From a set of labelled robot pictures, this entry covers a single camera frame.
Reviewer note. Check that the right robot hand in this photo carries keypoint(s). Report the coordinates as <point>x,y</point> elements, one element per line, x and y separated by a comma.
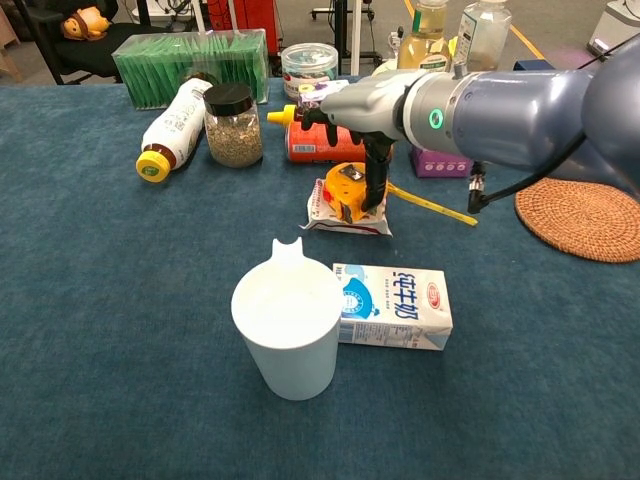
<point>365,107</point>

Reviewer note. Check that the yellow tape measure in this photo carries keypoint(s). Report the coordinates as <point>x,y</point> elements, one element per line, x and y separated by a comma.
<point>345,192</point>

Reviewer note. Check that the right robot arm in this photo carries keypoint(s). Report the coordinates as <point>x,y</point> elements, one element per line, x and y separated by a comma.
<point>525,115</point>

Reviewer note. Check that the purple white drink carton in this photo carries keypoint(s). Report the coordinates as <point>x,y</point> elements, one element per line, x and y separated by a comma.
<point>312,92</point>

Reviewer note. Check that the orange red can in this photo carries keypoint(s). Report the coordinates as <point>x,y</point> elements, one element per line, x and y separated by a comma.
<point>305,145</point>

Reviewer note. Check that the round clear tub of clips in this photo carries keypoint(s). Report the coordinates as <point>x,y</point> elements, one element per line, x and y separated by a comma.
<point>307,65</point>

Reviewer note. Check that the white power plug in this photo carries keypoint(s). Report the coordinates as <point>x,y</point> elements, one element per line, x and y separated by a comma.
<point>396,37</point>

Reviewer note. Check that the yellow oil bottle white cap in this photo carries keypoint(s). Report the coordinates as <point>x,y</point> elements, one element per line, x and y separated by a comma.
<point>425,50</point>

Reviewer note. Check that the dark sauce bottle yellow nozzle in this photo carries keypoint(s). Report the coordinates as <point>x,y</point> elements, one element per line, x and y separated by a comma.
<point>282,116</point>

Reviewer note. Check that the black wheeled stand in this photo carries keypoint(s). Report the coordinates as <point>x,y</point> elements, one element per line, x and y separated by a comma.
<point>365,12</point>

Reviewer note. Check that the small purple box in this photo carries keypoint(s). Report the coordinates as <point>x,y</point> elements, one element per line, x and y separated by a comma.
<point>440,167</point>

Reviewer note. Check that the white snack packet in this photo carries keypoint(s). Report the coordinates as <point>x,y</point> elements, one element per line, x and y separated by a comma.
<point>345,227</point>

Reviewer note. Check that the glass jar black lid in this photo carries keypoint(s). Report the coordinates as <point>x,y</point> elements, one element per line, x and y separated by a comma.
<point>234,130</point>

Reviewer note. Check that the clear tea bottle white cap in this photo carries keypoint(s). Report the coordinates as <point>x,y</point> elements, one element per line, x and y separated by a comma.
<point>482,35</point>

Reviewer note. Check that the red cabinet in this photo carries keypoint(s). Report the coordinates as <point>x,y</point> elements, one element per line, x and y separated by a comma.
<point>250,20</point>

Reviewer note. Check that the blue rectangular box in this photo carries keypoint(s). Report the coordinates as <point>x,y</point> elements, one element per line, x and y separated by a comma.
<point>532,65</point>

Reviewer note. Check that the clear box of green packets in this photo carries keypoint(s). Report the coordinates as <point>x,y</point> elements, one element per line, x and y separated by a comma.
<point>165,65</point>

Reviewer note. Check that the white blue milk carton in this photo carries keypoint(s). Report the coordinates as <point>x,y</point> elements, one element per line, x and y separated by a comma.
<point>400,310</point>

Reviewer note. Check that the white plastic cup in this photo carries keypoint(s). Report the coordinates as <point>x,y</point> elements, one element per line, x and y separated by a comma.
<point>290,325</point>

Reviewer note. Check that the round woven coaster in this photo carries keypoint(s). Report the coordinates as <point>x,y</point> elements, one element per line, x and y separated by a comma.
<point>585,220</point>

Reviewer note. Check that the white appliance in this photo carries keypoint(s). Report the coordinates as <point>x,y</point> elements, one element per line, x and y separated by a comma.
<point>607,30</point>

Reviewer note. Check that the black office chair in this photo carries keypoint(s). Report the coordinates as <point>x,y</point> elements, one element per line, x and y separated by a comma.
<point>85,55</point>

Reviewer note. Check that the orange plush toy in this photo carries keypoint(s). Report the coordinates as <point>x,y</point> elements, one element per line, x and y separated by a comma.
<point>85,24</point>

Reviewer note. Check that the blue table mat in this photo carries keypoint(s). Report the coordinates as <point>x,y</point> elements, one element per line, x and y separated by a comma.
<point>125,300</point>

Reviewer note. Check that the white metal post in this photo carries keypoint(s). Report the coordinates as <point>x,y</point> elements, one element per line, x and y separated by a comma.
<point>356,35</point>

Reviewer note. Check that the white stand frame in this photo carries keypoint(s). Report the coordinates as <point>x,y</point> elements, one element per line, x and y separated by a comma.
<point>200,15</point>

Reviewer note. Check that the wooden furniture frame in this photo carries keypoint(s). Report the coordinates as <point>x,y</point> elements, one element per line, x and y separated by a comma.
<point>9,45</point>

